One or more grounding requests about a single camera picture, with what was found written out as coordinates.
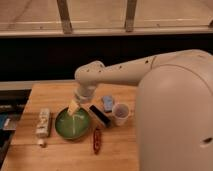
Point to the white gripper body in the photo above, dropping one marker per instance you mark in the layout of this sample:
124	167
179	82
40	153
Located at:
84	94

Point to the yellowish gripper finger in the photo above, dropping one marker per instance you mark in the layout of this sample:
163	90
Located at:
73	107

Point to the green ceramic bowl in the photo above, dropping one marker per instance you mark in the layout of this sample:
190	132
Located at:
73	126

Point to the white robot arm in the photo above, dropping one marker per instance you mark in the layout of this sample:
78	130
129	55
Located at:
173	108

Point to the black rectangular bar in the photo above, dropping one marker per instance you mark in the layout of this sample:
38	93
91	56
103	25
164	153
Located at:
100	115

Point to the blue sponge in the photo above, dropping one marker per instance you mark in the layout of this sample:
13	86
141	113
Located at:
108	103

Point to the red oblong object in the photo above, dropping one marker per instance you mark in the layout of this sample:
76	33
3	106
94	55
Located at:
97	141

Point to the white tube with cap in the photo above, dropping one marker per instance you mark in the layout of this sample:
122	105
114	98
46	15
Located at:
43	126

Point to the clear plastic cup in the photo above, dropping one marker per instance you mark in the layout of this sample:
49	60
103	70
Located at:
120	113

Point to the wooden cutting board table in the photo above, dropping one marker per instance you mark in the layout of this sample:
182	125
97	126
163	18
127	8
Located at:
118	151

